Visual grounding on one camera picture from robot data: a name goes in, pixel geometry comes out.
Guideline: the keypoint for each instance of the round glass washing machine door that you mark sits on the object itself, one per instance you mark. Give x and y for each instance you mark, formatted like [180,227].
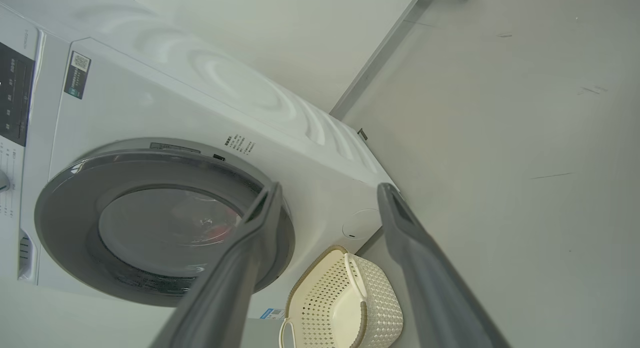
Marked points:
[65,213]

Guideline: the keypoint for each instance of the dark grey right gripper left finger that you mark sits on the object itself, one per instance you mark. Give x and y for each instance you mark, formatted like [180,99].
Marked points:
[225,288]

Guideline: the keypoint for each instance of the cream perforated laundry basket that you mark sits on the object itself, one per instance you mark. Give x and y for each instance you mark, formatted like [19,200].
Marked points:
[325,303]

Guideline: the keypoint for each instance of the blue energy label sticker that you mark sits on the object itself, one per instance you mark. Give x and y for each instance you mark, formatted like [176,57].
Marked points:
[272,314]

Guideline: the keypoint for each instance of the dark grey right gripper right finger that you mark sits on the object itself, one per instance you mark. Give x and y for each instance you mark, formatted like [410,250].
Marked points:
[430,288]

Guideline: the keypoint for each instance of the dark QR code sticker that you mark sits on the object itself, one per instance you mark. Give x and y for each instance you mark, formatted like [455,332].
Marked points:
[77,75]

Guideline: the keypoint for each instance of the white front-load washing machine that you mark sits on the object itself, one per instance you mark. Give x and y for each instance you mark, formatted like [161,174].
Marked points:
[165,107]

